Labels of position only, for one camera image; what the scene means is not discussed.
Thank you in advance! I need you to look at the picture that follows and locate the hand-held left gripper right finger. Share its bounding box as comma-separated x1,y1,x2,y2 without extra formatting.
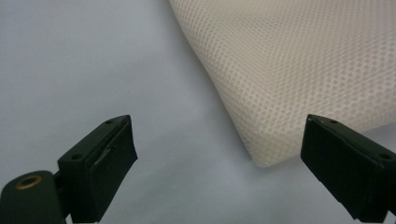
300,113,396,224

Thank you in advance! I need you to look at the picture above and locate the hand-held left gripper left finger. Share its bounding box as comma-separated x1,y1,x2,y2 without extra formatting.
57,114,138,224

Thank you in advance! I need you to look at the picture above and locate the cream mesh fabric cushion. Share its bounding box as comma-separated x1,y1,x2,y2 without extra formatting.
167,0,396,168

